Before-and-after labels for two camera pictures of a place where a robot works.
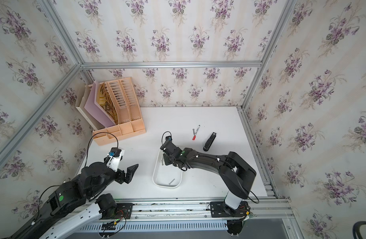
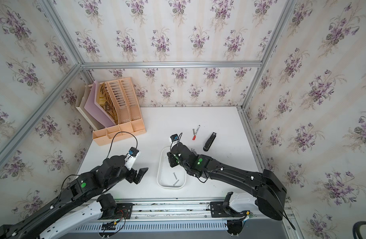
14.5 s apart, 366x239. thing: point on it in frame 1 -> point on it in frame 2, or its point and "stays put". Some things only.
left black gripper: [122, 179] -> [132, 178]
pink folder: [94, 112] stays put
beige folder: [80, 107] stays put
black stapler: [209, 142] stays put
